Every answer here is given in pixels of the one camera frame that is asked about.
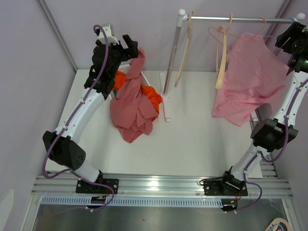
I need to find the light pink t shirt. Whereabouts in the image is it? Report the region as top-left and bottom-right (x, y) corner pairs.
(211, 33), (288, 126)

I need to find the round wooden object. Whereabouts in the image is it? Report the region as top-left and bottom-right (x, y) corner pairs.
(265, 218), (293, 231)

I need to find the white slotted cable duct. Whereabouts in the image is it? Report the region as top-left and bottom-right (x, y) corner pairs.
(41, 195), (223, 208)

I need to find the dusty red t shirt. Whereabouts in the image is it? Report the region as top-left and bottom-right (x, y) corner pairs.
(110, 49), (162, 143)

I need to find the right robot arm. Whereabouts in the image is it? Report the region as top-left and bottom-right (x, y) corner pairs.
(217, 21), (308, 195)

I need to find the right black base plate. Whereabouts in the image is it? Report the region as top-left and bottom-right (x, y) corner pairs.
(199, 179), (248, 196)

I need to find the white plastic basket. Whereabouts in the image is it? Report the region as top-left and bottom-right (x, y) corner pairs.
(108, 64), (149, 101)

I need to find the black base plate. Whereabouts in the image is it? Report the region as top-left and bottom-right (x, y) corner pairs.
(75, 178), (119, 194)
(199, 179), (248, 196)

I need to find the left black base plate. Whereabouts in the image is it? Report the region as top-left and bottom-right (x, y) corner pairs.
(75, 178), (119, 194)

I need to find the beige wooden hanger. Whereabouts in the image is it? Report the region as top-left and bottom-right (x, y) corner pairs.
(174, 11), (193, 88)
(215, 13), (233, 89)

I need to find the aluminium mounting rail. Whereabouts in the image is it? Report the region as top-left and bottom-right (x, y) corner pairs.
(31, 173), (293, 199)

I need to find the white metal clothes rack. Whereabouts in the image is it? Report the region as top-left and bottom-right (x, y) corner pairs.
(160, 5), (306, 122)

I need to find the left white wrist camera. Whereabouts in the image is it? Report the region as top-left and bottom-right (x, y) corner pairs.
(94, 24), (120, 45)

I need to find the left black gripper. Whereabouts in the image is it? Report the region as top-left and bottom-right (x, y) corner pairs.
(106, 35), (138, 78)

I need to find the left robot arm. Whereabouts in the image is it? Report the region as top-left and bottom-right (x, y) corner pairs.
(43, 34), (139, 193)

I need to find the orange t shirt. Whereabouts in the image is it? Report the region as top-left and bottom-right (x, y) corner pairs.
(110, 71), (162, 127)

